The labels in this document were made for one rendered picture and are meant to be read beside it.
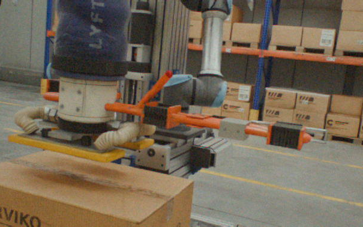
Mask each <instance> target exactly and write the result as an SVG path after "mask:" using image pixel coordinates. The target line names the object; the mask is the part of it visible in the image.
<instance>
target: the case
mask: <svg viewBox="0 0 363 227"><path fill-rule="evenodd" d="M193 189H194V180H189V179H185V178H180V177H175V176H171V175H166V174H161V173H157V172H152V171H147V170H143V169H137V168H132V167H129V166H126V165H121V164H117V163H112V162H109V163H102V162H97V161H94V160H89V159H84V158H81V157H76V156H70V155H67V154H62V153H57V152H53V151H48V150H45V151H40V152H37V153H33V154H29V155H26V156H22V157H18V158H15V159H11V160H6V161H4V162H0V227H190V217H191V206H192V199H193Z"/></svg>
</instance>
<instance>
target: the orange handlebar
mask: <svg viewBox="0 0 363 227"><path fill-rule="evenodd" d="M43 97H44V98H45V99H46V100H48V101H54V102H59V93H58V92H46V93H44V95H43ZM119 98H121V93H120V92H117V93H116V99H117V100H118V99H119ZM104 109H105V110H108V111H112V112H119V113H123V114H130V115H137V116H141V117H142V112H143V109H141V108H136V107H135V105H130V104H123V103H116V102H114V104H110V103H107V104H105V105H104ZM170 120H171V121H173V122H177V123H184V124H186V125H185V126H190V127H197V128H201V129H202V128H204V127H209V128H213V129H219V127H220V120H222V119H218V118H211V117H210V115H204V114H199V113H191V114H187V113H180V112H178V113H177V114H171V117H170ZM267 133H268V126H261V125H256V124H250V125H249V126H246V128H245V134H246V135H252V136H259V137H263V138H267ZM310 141H311V136H310V135H309V134H307V133H304V135H303V138H302V144H307V143H309V142H310Z"/></svg>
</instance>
